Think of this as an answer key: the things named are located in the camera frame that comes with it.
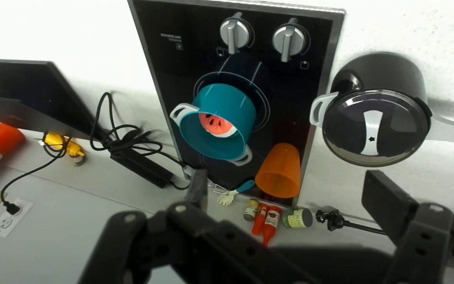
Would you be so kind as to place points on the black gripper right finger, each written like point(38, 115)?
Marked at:
point(426, 246)

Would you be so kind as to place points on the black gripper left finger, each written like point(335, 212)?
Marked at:
point(126, 246)

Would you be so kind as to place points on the orange cup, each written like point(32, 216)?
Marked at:
point(281, 171)

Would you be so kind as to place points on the teal pot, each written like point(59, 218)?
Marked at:
point(227, 103)

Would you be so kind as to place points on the black pot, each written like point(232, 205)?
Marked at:
point(390, 71)

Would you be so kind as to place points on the yellow safety glasses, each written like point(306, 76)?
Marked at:
point(63, 145)

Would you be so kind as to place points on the small toy bottle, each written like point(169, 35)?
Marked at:
point(251, 209)

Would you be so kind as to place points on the small green can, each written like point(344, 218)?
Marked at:
point(298, 218)

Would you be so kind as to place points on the red ketchup bottle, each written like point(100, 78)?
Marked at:
point(267, 223)

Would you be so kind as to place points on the watermelon slice toy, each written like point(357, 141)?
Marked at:
point(218, 125)

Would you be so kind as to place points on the black laptop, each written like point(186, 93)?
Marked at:
point(22, 95)

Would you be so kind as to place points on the black glass cooktop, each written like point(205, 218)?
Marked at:
point(284, 104)

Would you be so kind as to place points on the silver cooktop knob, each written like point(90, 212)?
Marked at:
point(289, 40)
point(235, 32)

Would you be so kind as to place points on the white wall outlet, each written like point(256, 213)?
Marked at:
point(15, 221)

